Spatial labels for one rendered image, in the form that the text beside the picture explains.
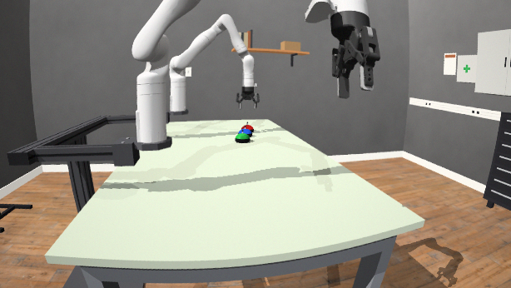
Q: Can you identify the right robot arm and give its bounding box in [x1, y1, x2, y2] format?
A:
[132, 0, 370, 143]

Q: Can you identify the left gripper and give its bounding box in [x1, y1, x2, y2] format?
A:
[236, 87, 260, 109]

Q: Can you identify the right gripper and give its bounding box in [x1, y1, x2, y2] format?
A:
[330, 11, 380, 99]

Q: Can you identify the red bell dome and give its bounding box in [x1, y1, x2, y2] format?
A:
[241, 122, 254, 132]

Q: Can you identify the blue dome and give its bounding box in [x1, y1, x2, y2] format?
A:
[238, 126, 252, 137]

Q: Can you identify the green bell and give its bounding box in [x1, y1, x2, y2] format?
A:
[235, 130, 251, 143]

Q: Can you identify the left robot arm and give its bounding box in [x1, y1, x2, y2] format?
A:
[170, 14, 257, 112]

